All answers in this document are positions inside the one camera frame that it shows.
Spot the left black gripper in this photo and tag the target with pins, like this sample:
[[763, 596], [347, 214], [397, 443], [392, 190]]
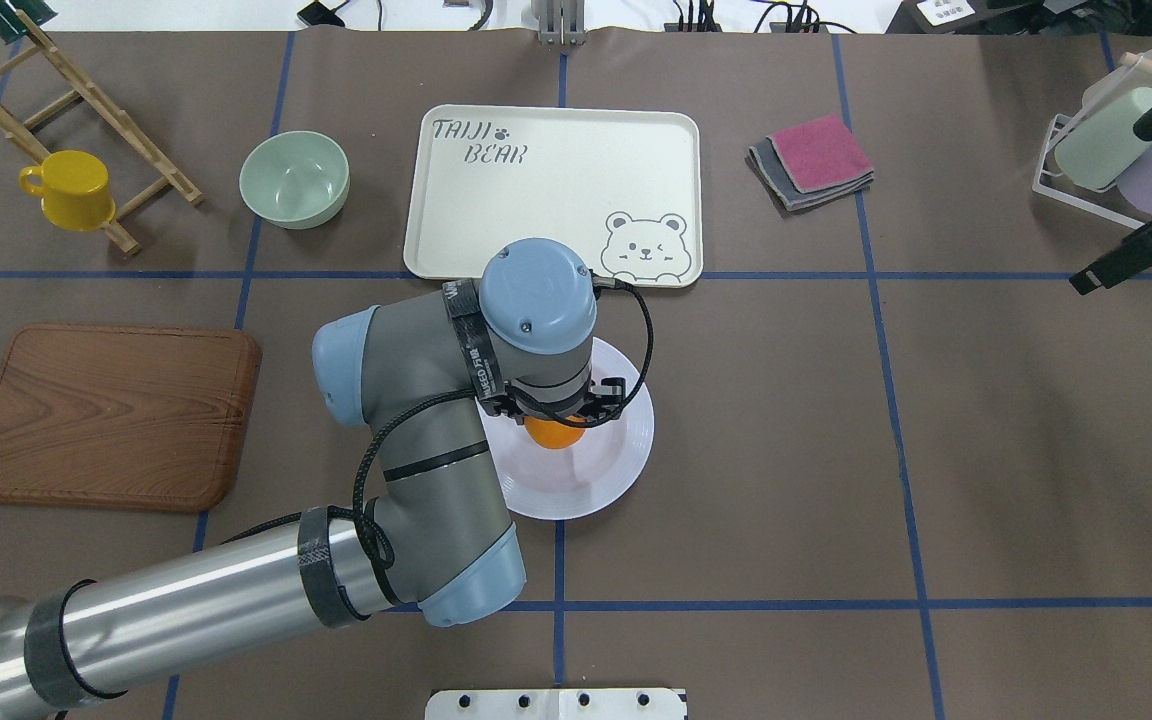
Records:
[[604, 399]]

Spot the orange fruit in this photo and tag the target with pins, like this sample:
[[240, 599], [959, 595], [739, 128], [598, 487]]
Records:
[[550, 434]]

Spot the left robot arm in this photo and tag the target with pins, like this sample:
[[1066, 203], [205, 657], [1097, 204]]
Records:
[[425, 522]]

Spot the cream bear tray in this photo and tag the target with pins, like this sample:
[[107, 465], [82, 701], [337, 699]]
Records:
[[621, 188]]

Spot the white round plate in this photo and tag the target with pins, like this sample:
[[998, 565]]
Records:
[[569, 483]]

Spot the green plastic cup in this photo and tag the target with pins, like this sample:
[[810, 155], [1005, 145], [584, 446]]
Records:
[[1105, 144]]

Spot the pink and grey cloths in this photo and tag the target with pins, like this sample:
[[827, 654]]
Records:
[[810, 164]]

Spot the green ceramic bowl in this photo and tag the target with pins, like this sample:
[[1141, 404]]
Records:
[[296, 180]]

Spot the wooden cutting board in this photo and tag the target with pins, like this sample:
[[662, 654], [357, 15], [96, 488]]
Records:
[[127, 417]]

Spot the small black device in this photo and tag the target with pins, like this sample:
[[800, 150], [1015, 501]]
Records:
[[320, 13]]

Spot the yellow mug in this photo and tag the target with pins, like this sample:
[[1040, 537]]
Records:
[[73, 188]]

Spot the white wire cup rack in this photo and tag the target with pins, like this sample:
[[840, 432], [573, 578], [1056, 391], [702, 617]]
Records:
[[1050, 182]]

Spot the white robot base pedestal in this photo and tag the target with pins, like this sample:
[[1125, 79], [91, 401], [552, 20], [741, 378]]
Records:
[[559, 703]]

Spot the aluminium frame post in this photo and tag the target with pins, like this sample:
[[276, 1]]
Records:
[[560, 22]]

